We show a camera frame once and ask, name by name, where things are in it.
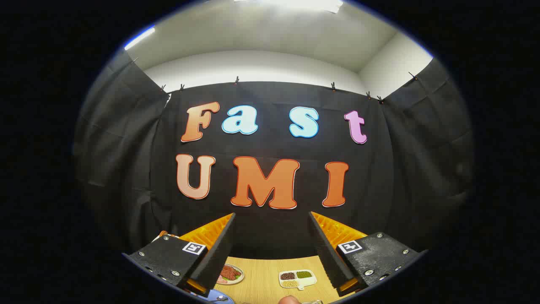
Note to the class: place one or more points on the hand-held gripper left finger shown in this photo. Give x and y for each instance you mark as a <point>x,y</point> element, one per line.
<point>217,257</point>

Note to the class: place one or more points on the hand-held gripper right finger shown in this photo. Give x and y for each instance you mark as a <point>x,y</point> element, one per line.
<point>327,253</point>

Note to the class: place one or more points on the brown meat steak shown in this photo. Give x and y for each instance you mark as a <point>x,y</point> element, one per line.
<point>230,272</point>

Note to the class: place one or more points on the pink ham slice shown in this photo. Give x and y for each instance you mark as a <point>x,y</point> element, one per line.
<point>221,279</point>

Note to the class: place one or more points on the pile of green mung beans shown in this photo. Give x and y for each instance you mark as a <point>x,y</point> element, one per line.
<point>303,274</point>

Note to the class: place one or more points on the white oval plate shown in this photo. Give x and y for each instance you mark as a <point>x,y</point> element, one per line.
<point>238,282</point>

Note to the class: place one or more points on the white divided tray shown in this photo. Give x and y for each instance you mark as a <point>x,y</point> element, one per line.
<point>310,282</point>

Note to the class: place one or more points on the blue round plate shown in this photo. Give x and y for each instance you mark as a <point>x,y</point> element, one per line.
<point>213,294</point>

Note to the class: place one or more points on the pile of dark red beans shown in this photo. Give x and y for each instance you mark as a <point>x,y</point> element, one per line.
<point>287,276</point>

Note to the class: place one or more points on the pile of yellow soybeans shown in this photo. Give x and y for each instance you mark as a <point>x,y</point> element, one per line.
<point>290,283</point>

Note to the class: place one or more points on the row of black cloth clips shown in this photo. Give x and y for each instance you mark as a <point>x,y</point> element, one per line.
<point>236,80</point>

